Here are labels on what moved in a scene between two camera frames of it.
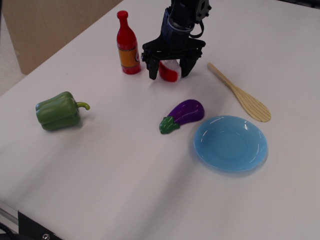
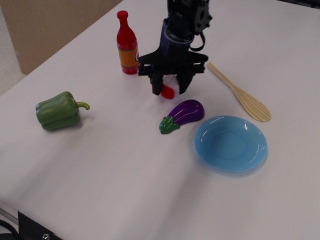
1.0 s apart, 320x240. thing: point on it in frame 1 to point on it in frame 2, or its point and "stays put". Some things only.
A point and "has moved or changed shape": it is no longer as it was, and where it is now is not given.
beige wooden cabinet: [37, 26] stays put
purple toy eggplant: [188, 111] stays put
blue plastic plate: [231, 143] stays put
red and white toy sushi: [169, 70] has moved or changed shape
